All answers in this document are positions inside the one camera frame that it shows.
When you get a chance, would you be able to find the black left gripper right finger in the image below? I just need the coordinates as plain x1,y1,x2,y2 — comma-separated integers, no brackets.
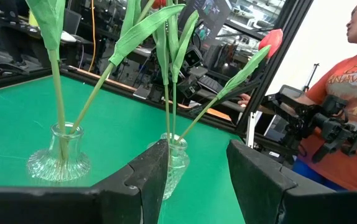
226,139,357,224

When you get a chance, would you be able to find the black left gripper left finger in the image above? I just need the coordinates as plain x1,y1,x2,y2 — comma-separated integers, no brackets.
0,139,170,224

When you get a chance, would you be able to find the red artificial tulip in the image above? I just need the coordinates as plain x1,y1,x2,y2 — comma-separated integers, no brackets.
175,28,284,144
152,0,170,150
169,0,200,142

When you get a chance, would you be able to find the white artificial tulip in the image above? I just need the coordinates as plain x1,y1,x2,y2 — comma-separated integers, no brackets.
24,0,70,162
68,0,187,134

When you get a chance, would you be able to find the ribbed glass vase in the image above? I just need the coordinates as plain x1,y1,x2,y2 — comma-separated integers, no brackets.
25,121,91,183

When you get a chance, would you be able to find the diamond-cut glass vase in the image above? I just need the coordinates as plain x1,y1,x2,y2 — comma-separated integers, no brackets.
147,132,191,202

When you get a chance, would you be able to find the green table mat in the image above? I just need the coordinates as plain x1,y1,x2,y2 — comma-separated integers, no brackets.
0,74,248,224

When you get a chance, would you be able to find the person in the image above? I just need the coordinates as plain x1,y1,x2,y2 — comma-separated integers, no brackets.
237,0,357,191

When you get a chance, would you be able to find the computer monitor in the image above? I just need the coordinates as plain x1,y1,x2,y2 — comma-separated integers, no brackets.
178,0,233,43

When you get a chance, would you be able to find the silver aluminium bracket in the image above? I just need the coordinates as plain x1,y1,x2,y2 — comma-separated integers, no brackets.
244,110,264,151

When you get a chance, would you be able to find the white mounting bracket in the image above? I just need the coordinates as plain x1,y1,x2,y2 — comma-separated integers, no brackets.
132,83,155,101

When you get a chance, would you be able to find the black aluminium rig frame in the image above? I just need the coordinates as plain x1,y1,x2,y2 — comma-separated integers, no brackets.
0,0,315,156

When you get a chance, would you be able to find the yellow hanging cable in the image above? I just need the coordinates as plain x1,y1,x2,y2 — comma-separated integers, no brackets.
87,0,97,72

